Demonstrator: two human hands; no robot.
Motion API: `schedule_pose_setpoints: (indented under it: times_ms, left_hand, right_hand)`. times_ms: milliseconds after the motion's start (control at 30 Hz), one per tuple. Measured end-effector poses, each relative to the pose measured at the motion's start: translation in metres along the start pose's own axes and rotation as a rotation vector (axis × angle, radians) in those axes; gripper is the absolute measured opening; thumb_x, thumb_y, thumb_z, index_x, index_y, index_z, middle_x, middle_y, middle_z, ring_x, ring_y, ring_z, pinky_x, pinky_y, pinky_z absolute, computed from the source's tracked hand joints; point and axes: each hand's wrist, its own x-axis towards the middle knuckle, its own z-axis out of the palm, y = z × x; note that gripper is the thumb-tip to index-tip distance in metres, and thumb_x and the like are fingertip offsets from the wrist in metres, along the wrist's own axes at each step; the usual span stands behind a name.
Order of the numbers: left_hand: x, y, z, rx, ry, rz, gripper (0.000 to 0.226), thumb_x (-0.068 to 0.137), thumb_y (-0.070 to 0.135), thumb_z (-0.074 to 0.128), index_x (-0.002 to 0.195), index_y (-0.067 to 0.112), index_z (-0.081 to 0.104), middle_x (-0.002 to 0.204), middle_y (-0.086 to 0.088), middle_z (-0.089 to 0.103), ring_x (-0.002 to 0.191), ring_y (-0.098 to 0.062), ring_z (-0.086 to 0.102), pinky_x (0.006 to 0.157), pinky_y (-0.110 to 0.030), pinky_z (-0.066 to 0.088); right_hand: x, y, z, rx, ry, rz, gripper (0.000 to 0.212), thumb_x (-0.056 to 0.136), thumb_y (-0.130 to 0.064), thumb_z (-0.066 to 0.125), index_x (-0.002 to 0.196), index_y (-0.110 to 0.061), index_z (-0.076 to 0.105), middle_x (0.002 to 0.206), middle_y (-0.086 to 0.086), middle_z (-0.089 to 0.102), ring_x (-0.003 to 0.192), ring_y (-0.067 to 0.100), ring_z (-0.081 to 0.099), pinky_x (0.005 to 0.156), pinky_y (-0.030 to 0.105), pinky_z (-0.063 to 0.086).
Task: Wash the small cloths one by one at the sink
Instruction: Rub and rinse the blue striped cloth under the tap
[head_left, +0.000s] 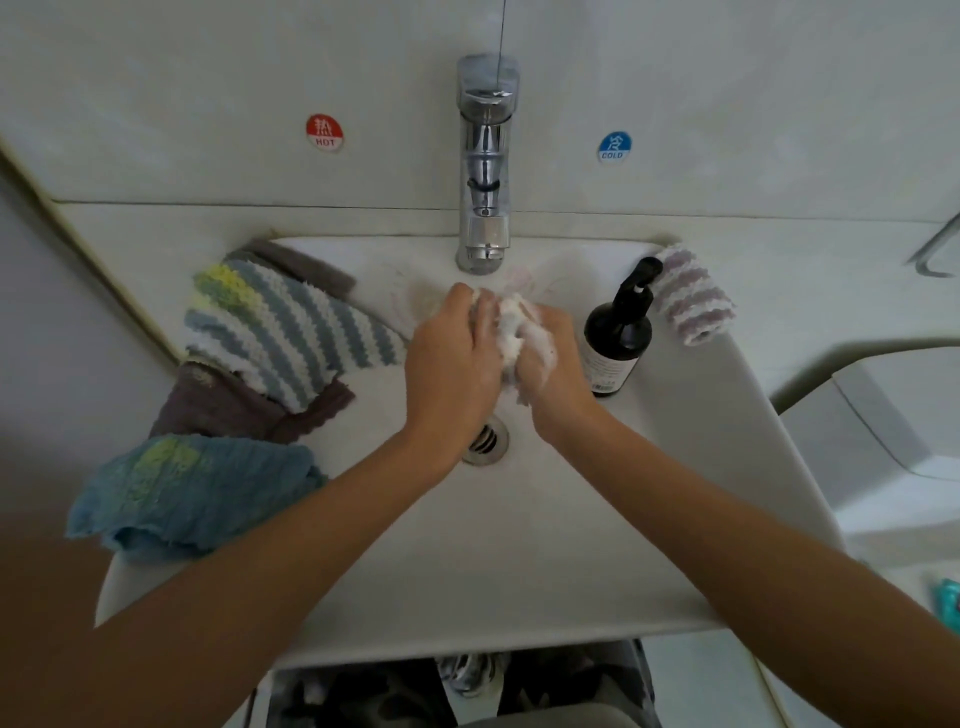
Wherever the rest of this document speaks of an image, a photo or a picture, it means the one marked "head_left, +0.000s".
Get black pump soap bottle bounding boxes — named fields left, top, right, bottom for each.
left=579, top=256, right=665, bottom=399

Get white ceramic sink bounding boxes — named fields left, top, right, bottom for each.
left=93, top=234, right=845, bottom=671

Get brown cloth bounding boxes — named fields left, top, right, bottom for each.
left=148, top=240, right=359, bottom=446

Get teal tube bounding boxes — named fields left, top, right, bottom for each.
left=933, top=579, right=960, bottom=632

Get white toilet tank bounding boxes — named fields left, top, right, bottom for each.
left=780, top=348, right=960, bottom=569

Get metal sink drain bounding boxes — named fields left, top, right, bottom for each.
left=462, top=420, right=512, bottom=467

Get person's left hand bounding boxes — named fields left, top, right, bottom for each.
left=402, top=282, right=507, bottom=470

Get red round sticker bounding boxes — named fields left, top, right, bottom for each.
left=304, top=114, right=347, bottom=152

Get gray patterned trousers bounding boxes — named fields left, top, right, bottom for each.
left=262, top=639, right=665, bottom=728

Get person's right forearm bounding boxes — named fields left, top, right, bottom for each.
left=552, top=402, right=960, bottom=728

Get person's left forearm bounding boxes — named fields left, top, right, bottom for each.
left=0, top=427, right=459, bottom=728

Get metal wall shelf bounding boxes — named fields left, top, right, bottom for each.
left=909, top=213, right=960, bottom=281

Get white toilet lid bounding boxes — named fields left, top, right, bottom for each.
left=885, top=562, right=960, bottom=692

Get blue stained cloth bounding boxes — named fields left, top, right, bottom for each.
left=64, top=433, right=330, bottom=566

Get chrome faucet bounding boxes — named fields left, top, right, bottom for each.
left=454, top=54, right=521, bottom=275

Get person's right hand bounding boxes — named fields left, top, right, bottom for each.
left=513, top=304, right=605, bottom=449

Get pink white striped cloth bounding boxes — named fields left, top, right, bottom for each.
left=649, top=243, right=738, bottom=348

